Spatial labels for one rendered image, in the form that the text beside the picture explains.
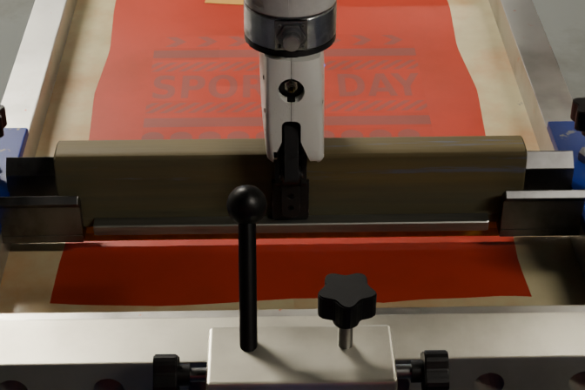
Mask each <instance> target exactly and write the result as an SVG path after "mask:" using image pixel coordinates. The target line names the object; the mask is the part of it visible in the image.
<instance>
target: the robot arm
mask: <svg viewBox="0 0 585 390"><path fill-rule="evenodd" d="M336 18H337V0H244V34H245V35H244V37H245V41H246V42H247V43H248V44H249V46H250V47H252V48H253V49H255V50H257V51H259V73H260V93H261V107H262V117H263V126H264V133H265V142H266V155H267V158H268V159H269V160H271V161H272V162H273V160H275V179H272V218H273V219H275V220H303V219H308V217H309V179H306V159H307V157H308V158H309V160H310V161H317V162H320V161H321V160H322V159H323V157H324V105H325V62H324V50H326V49H327V48H329V47H330V46H331V45H332V44H333V43H334V41H335V38H336ZM279 148H284V149H279ZM299 148H302V149H299ZM280 161H284V167H281V169H280ZM299 161H300V167H299Z"/></svg>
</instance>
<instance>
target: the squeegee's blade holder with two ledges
mask: <svg viewBox="0 0 585 390"><path fill-rule="evenodd" d="M488 225H489V220H488V214H487V213H437V214H367V215H309V217H308V219H303V220H275V219H273V218H272V216H264V217H263V218H262V219H261V220H260V221H259V222H258V223H257V224H256V233H306V232H442V231H486V230H488ZM93 231H94V235H97V236H100V235H169V234H237V233H239V224H237V223H236V222H235V221H233V220H232V219H231V218H230V217H229V216H228V217H158V218H94V223H93Z"/></svg>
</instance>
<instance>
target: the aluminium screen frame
mask: <svg viewBox="0 0 585 390"><path fill-rule="evenodd" d="M488 1H489V3H490V6H491V9H492V12H493V14H494V19H495V22H496V24H497V26H498V29H499V32H500V34H501V39H502V42H503V44H504V47H505V50H506V52H507V55H508V59H509V62H510V64H511V67H512V70H513V73H514V77H515V80H516V83H517V85H518V87H519V90H520V93H521V97H522V100H523V103H524V105H525V108H526V111H527V114H528V117H529V120H530V123H531V125H532V128H533V131H534V134H535V138H536V141H537V144H538V146H539V148H540V151H554V150H555V149H554V147H553V144H552V142H551V139H550V136H549V134H548V130H547V126H548V122H552V121H573V120H572V119H571V118H570V114H571V108H572V102H573V99H572V97H571V95H570V93H569V90H568V87H567V85H566V82H565V80H564V77H563V75H562V73H561V70H560V67H559V65H558V63H557V61H556V58H555V54H554V52H553V50H552V48H551V46H550V43H549V41H548V38H547V35H546V33H545V30H544V29H543V27H542V24H541V20H540V18H539V16H538V14H537V11H536V9H535V6H534V4H533V1H532V0H488ZM76 4H77V0H36V1H35V3H34V6H33V9H32V12H31V14H30V19H29V22H28V24H27V27H26V30H25V33H24V37H23V40H22V43H21V45H20V48H19V51H18V53H17V58H16V61H15V63H14V66H13V69H12V72H11V74H10V79H9V82H8V84H7V87H6V90H5V93H4V95H3V100H2V103H1V104H2V105H4V107H5V112H6V118H7V125H6V126H5V127H4V128H27V129H28V133H29V136H28V139H27V142H26V146H25V148H24V154H23V157H35V156H36V152H37V147H38V143H39V139H40V137H41V133H42V129H43V126H44V120H45V117H46V114H47V110H48V107H49V104H50V98H51V94H52V92H53V88H54V84H55V82H56V78H57V72H58V69H59V65H60V62H61V59H62V55H63V52H64V46H65V43H66V39H67V37H68V33H69V29H70V27H71V20H72V18H73V14H74V10H75V7H76ZM569 237H570V239H571V242H572V245H573V247H574V250H575V255H576V257H577V260H578V263H579V266H580V268H581V270H582V275H583V278H584V280H585V233H584V231H583V228H582V224H581V228H580V234H579V236H569ZM10 246H11V243H3V238H2V233H1V234H0V285H1V281H2V277H3V272H4V268H5V266H6V262H7V258H8V256H9V252H10ZM569 312H585V305H568V306H449V307H388V308H376V314H375V315H389V314H450V313H569ZM269 316H319V315H318V309H267V310H257V317H269ZM209 317H239V310H206V311H146V312H86V313H0V320H30V319H149V318H209Z"/></svg>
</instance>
